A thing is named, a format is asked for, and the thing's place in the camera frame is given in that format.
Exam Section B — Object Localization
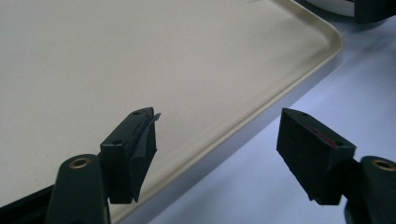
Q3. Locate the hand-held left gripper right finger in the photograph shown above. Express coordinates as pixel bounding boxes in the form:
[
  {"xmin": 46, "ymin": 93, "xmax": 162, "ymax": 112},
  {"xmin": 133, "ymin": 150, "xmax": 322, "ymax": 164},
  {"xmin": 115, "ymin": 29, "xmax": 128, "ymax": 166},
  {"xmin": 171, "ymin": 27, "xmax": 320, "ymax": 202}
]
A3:
[{"xmin": 276, "ymin": 107, "xmax": 357, "ymax": 206}]

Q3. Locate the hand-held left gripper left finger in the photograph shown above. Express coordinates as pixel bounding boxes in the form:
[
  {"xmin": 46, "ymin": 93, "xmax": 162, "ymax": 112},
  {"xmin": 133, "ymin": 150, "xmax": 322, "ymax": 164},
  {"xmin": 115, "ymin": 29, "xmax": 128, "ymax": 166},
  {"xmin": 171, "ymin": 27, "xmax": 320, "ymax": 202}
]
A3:
[{"xmin": 99, "ymin": 106, "xmax": 163, "ymax": 205}]

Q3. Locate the beige plastic tray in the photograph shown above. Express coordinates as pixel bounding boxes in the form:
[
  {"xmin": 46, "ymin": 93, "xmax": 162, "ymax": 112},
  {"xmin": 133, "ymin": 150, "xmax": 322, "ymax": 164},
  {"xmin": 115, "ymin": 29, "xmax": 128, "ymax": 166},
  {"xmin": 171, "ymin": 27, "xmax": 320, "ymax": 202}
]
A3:
[{"xmin": 0, "ymin": 0, "xmax": 345, "ymax": 224}]

